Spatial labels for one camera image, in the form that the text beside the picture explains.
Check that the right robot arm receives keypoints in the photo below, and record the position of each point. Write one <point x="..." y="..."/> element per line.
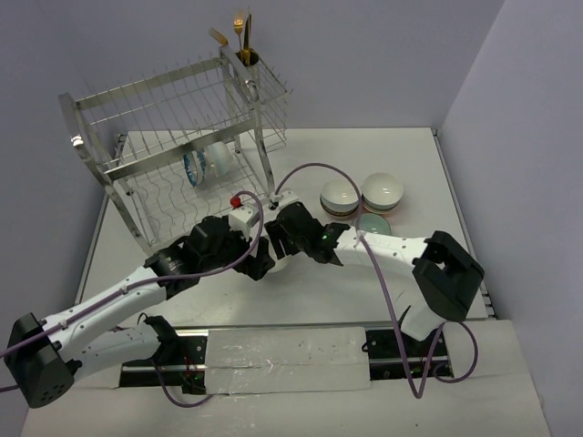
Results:
<point x="447" y="278"/>

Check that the black mounting rail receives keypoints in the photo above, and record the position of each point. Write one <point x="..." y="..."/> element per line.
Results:
<point x="185" y="368"/>

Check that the gold fork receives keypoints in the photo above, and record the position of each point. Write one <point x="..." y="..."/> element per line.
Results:
<point x="238" y="24"/>

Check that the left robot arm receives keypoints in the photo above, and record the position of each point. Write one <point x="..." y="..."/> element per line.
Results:
<point x="47" y="357"/>

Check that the white bowl front stack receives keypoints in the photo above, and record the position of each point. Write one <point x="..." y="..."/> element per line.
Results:
<point x="280" y="264"/>

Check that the white bowl orange stack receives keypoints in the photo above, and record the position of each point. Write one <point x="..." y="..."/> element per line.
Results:
<point x="382" y="192"/>

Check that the white bowl dark band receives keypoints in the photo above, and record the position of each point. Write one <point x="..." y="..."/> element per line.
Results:
<point x="221" y="158"/>

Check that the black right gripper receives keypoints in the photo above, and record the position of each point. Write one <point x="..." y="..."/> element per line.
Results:
<point x="276" y="232"/>

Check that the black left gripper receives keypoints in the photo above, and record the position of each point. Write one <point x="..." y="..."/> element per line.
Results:
<point x="254" y="257"/>

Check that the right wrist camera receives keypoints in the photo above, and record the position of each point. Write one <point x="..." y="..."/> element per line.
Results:
<point x="282" y="199"/>

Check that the white bowl brown pattern stack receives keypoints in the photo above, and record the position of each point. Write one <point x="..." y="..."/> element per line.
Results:
<point x="338" y="198"/>

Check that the perforated steel cutlery holder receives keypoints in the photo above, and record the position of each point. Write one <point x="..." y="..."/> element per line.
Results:
<point x="243" y="74"/>

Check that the taped white cover sheet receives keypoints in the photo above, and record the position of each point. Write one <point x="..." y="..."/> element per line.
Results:
<point x="288" y="360"/>

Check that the gold knife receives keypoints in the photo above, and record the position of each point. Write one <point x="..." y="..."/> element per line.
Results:
<point x="246" y="50"/>

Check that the stainless steel dish rack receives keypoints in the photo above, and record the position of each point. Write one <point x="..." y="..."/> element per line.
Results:
<point x="133" y="137"/>

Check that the blue floral bowl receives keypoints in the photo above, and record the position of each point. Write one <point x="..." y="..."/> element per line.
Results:
<point x="195" y="164"/>

